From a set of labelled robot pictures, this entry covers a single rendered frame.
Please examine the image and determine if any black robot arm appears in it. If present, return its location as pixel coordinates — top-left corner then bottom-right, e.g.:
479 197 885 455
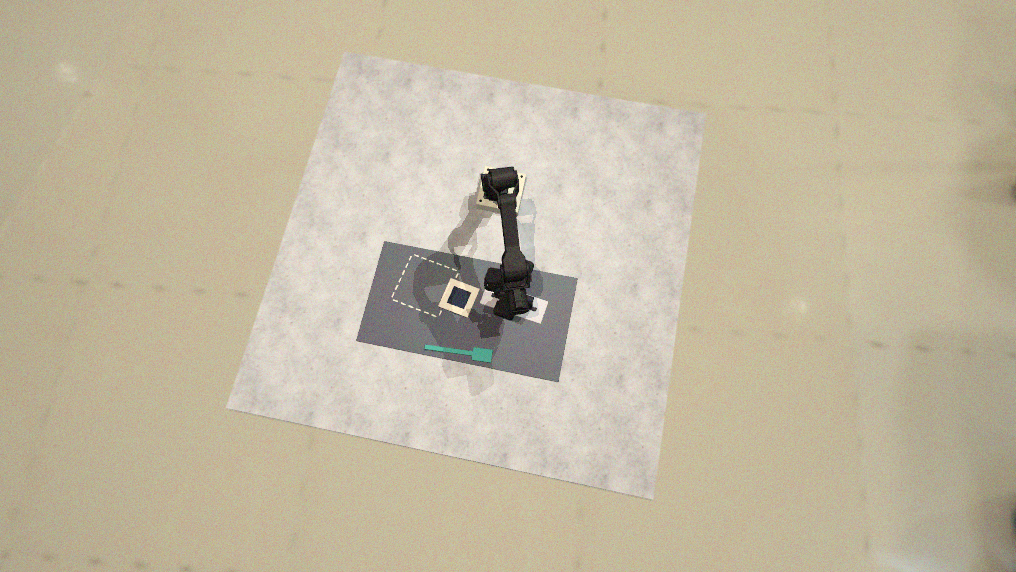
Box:
481 166 532 315

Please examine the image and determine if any cream square tile with dark centre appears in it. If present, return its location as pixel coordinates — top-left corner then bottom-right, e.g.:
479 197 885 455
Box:
438 278 480 318

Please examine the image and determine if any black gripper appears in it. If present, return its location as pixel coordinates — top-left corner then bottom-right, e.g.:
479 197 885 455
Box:
493 260 534 321

